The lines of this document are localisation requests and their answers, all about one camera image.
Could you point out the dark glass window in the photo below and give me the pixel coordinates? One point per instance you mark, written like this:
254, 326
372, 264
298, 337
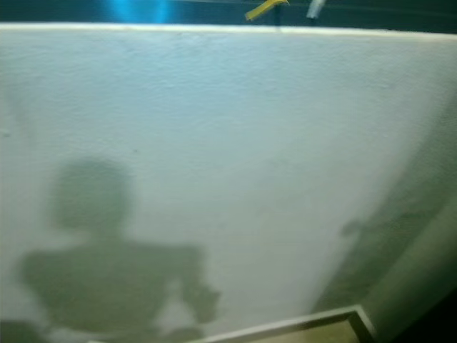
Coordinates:
57, 10

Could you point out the white skirting strip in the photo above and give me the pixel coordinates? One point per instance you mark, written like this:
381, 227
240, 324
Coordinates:
285, 319

